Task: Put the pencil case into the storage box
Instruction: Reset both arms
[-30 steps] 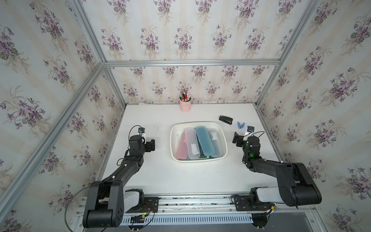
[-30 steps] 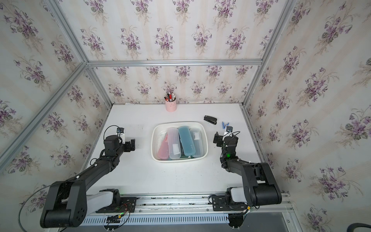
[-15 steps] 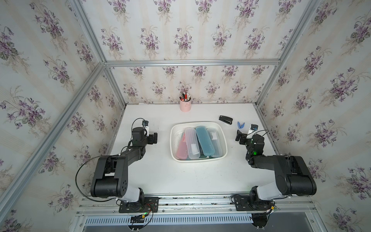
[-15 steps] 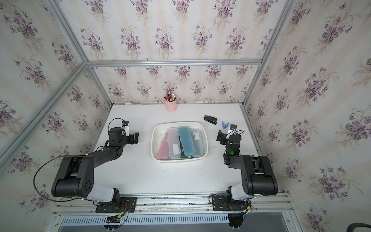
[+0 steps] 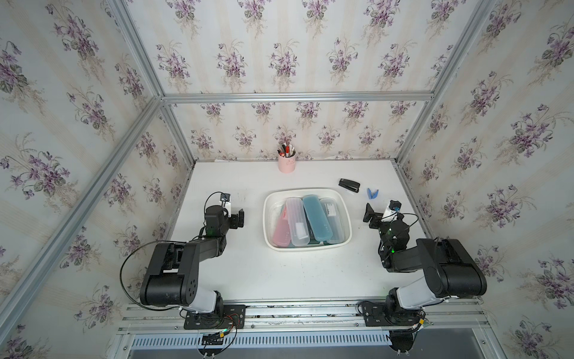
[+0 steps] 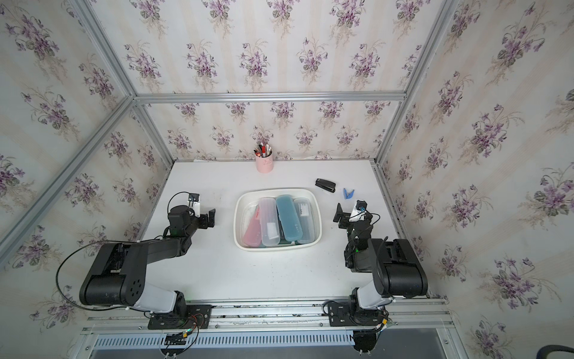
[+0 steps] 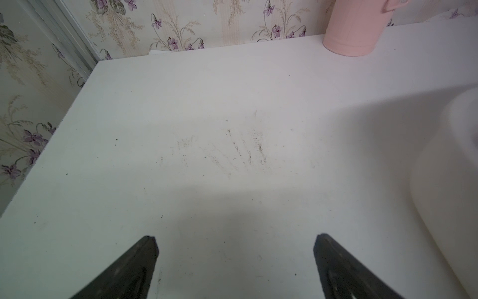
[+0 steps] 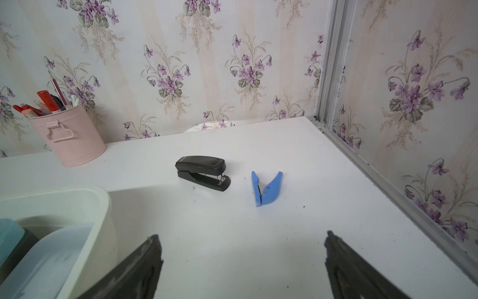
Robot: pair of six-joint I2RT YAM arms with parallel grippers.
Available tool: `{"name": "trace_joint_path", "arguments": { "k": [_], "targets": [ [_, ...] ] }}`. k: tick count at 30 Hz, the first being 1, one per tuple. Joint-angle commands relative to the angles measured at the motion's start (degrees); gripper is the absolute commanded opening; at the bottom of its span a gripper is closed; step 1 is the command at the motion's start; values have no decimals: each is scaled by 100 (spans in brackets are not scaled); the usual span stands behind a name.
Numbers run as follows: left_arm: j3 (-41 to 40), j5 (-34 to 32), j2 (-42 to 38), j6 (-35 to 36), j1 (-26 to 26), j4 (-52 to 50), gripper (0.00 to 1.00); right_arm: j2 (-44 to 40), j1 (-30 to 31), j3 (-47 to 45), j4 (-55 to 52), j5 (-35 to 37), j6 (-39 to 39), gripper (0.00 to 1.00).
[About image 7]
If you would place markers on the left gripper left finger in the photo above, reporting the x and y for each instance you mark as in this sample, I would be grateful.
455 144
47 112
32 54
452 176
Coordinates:
129 277

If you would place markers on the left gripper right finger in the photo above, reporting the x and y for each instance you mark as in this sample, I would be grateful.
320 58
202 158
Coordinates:
342 276

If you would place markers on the white plastic storage box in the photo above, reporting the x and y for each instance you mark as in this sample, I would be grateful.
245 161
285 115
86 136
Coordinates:
444 188

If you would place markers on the pink pen cup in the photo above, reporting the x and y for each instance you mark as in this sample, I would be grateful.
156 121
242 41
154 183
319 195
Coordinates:
355 26

